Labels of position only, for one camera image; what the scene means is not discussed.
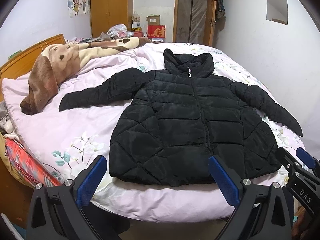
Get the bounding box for white plastic bag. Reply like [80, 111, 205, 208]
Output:
[106, 24, 135, 38]

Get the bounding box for cartoon couple wall sticker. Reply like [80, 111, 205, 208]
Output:
[67, 0, 91, 17]

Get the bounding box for wooden headboard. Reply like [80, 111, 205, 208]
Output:
[0, 33, 66, 103]

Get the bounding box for red gift box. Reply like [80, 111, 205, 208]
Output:
[147, 25, 165, 38]

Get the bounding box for wooden wardrobe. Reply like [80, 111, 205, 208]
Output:
[91, 0, 133, 37]

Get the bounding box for brown dog print blanket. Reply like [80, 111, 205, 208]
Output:
[20, 37, 151, 115]

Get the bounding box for wooden door frame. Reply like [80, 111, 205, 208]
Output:
[172, 0, 217, 47]

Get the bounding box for black puffer jacket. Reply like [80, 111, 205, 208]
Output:
[59, 49, 303, 187]

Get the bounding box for hanging bags on door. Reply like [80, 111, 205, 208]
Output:
[216, 0, 226, 19]

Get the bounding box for brown cardboard box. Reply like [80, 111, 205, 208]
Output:
[147, 15, 160, 25]

